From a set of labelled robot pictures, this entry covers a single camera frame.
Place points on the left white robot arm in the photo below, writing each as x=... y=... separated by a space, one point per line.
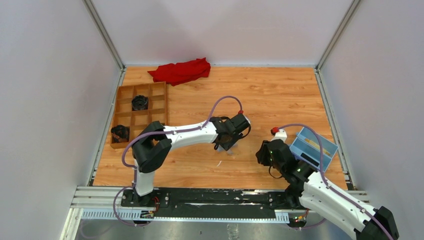
x=152 y=146

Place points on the aluminium frame rail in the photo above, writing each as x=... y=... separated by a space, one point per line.
x=101 y=203

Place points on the red cloth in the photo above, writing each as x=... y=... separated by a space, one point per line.
x=181 y=72

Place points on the black round part lower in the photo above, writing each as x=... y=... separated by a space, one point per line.
x=120 y=134

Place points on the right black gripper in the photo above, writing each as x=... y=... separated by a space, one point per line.
x=262 y=153

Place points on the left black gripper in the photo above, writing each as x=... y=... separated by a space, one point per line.
x=227 y=145

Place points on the blue plastic box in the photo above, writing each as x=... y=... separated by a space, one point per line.
x=306 y=147

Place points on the black round part upper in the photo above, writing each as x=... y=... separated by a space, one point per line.
x=139 y=103

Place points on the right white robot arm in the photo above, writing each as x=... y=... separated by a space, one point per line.
x=302 y=164

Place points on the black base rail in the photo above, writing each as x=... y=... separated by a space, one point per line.
x=212 y=203

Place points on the brown compartment tray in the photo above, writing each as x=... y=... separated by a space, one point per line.
x=137 y=121

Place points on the black round part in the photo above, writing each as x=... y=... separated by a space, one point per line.
x=139 y=103
x=120 y=134

